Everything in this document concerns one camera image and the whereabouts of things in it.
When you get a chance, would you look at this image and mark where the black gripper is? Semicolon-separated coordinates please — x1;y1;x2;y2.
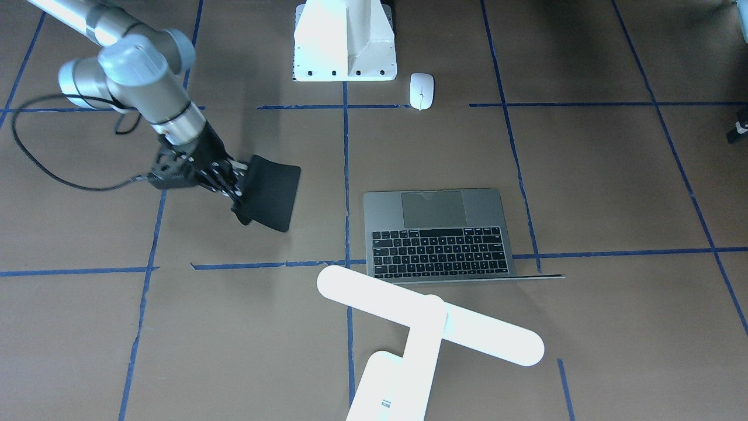
158;126;253;226

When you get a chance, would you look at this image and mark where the black mouse pad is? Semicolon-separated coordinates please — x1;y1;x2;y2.
231;155;302;233

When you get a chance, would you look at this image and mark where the grey laptop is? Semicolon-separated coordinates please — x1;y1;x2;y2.
363;188;566;285

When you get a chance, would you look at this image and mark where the white computer mouse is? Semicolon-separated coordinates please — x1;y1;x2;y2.
409;73;435;111

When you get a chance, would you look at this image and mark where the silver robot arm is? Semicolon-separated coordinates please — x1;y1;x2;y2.
34;1;255;225

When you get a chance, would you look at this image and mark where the white mounting column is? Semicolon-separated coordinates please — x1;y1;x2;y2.
292;1;398;82

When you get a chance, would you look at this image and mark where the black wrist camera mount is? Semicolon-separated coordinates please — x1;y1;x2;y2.
147;147;198;190

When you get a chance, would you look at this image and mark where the black camera cable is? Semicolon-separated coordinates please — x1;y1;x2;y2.
11;94;153;192

